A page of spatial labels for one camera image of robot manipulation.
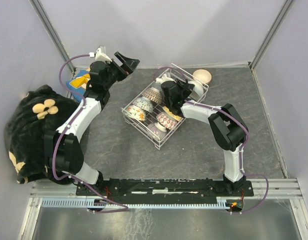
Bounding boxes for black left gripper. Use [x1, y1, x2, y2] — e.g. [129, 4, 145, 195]
[103, 51, 140, 90]

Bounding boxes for plain white ribbed bowl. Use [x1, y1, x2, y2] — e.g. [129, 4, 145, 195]
[188, 80, 204, 101]

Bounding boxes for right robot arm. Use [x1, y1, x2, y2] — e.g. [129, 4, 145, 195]
[161, 80, 250, 196]

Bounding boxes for light blue cable duct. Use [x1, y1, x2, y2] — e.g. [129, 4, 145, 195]
[41, 196, 231, 208]

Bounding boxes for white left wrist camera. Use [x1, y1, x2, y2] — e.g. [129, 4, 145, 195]
[89, 45, 112, 63]

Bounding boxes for maroon tile pattern bowl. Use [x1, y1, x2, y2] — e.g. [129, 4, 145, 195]
[142, 87, 163, 105]

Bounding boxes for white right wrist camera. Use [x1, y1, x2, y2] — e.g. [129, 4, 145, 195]
[155, 73, 176, 84]

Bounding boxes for white bowl teal leaf pattern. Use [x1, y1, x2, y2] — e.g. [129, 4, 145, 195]
[193, 69, 212, 85]

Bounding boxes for yellow sun pattern bowl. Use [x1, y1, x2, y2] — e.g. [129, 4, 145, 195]
[162, 106, 183, 122]

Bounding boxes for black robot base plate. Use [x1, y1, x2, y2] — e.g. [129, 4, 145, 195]
[75, 177, 255, 204]

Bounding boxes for black plush flower blanket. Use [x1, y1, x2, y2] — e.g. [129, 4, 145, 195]
[4, 85, 79, 185]

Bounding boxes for white bowl orange flower pattern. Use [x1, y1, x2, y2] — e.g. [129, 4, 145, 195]
[125, 104, 147, 121]

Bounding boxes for aluminium frame rails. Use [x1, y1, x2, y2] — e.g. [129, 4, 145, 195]
[18, 0, 308, 240]

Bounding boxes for white wire dish rack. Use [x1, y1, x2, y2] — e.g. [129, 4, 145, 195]
[121, 64, 212, 150]

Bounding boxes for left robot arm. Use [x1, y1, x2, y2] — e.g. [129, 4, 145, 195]
[44, 49, 140, 195]

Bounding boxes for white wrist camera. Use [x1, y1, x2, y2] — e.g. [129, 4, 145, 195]
[155, 73, 176, 84]
[89, 45, 112, 63]

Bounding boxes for grey striped bowl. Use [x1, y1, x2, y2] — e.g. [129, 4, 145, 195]
[146, 122, 167, 141]

